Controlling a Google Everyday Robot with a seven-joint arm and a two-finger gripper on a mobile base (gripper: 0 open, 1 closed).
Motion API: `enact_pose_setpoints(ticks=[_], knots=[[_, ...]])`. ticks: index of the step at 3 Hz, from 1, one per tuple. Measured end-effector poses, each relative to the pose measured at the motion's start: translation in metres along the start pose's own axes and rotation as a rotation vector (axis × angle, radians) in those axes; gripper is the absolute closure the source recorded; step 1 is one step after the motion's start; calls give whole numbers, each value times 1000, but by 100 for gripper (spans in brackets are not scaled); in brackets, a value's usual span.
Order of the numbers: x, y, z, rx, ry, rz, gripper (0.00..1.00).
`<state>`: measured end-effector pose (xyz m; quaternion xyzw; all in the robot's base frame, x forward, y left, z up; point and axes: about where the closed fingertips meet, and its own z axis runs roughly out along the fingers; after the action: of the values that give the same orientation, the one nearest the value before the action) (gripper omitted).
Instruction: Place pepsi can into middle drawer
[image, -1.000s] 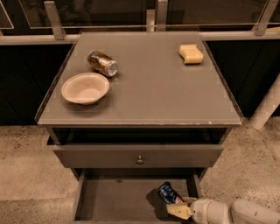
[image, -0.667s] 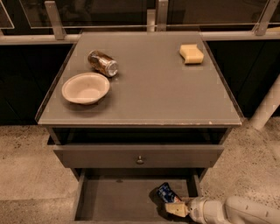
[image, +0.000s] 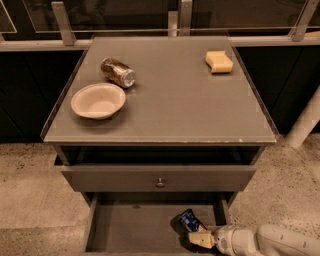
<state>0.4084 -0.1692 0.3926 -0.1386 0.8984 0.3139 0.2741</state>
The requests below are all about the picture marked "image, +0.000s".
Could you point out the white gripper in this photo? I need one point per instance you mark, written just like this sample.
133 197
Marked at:
222 239

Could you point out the blue pepsi can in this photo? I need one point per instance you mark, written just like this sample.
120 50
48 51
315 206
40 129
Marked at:
190 222

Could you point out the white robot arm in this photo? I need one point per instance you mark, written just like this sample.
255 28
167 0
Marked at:
279 213

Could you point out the grey open middle drawer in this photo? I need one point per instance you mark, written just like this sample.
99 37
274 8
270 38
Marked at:
147 224

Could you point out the grey drawer cabinet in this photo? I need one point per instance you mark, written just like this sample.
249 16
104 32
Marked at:
176 100

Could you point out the grey top drawer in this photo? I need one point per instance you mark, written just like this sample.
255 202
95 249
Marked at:
158 168

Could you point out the brown soda can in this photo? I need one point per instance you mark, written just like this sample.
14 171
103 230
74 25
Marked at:
118 72

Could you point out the white paper bowl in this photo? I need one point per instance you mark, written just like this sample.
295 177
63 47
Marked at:
98 101

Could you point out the yellow sponge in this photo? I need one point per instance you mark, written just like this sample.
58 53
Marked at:
219 62

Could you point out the metal window railing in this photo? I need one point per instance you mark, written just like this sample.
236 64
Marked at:
43 25

